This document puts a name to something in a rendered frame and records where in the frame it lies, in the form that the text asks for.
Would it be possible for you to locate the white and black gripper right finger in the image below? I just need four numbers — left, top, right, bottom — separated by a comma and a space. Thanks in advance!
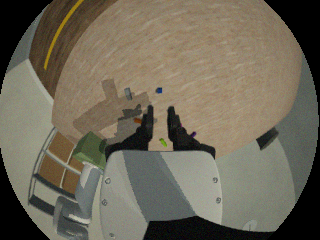
167, 106, 216, 160

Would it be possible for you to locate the orange rod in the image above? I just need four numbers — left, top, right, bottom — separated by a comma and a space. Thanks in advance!
134, 118, 142, 124

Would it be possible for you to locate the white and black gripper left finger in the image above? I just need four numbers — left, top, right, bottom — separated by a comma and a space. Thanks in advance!
105, 105, 154, 162

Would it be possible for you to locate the lime green rectangular bar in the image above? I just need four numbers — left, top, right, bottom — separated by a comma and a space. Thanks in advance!
160, 138, 167, 147

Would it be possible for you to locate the grey rod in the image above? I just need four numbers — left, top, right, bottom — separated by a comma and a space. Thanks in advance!
125, 88, 132, 101

